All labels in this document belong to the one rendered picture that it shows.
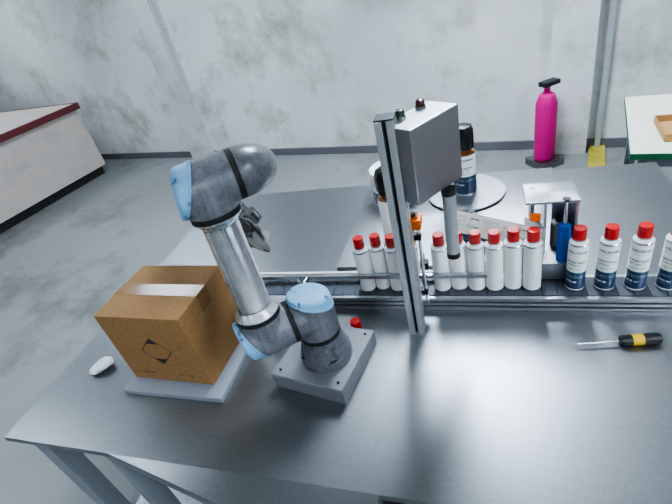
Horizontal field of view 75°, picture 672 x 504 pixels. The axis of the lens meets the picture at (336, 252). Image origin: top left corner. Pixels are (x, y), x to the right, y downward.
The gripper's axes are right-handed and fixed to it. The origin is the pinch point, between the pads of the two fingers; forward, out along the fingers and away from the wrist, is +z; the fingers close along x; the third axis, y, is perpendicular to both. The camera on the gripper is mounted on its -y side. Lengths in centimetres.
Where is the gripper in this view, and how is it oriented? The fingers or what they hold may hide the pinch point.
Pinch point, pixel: (266, 250)
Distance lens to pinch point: 152.2
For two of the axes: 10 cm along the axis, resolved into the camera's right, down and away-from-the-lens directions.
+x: -7.1, 4.3, 5.6
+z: 6.6, 6.8, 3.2
